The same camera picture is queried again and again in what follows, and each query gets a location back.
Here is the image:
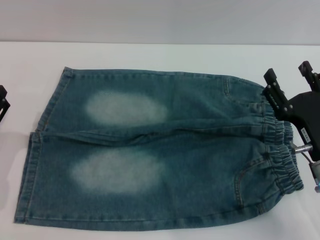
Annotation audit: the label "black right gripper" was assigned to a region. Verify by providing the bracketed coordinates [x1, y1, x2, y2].
[262, 60, 320, 162]

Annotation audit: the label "blue denim shorts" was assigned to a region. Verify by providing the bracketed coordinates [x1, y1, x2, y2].
[13, 66, 305, 225]

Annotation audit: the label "right arm cable with connector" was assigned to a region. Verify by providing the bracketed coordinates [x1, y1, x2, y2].
[291, 143, 317, 181]

